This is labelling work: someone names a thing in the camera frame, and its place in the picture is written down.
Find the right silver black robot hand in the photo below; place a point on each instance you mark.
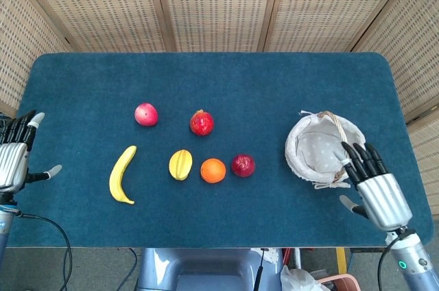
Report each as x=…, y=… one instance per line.
x=382, y=198

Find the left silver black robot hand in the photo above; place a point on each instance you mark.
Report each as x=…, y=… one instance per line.
x=12, y=164

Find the orange fruit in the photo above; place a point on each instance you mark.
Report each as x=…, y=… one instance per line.
x=213, y=170

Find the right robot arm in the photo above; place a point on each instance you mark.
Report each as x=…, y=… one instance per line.
x=416, y=263

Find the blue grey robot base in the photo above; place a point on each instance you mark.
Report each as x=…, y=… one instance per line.
x=205, y=270

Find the wicker basket with cloth liner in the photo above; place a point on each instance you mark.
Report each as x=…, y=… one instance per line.
x=312, y=153

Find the woven folding screen panel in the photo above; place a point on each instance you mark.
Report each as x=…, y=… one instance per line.
x=219, y=6
x=411, y=47
x=99, y=6
x=425, y=143
x=329, y=6
x=24, y=47

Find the yellow bar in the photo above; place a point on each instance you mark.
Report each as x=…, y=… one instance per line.
x=341, y=260

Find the pink plastic bin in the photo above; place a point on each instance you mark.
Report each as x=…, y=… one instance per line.
x=343, y=283

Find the yellow banana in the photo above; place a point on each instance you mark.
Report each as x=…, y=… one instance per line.
x=120, y=176

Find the white plastic bag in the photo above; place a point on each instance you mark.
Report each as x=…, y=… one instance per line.
x=298, y=280

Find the dark red apple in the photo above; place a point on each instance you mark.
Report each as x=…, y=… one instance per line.
x=243, y=165

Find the pink red apple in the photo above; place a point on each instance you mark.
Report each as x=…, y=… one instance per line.
x=146, y=114

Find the thin black rod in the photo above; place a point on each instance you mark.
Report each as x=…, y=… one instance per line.
x=259, y=274

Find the yellow starfruit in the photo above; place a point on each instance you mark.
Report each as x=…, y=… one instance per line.
x=180, y=164

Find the red strawberry fruit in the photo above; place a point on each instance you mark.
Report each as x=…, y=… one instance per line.
x=202, y=123

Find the blue table mat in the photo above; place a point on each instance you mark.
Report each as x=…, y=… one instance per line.
x=219, y=85

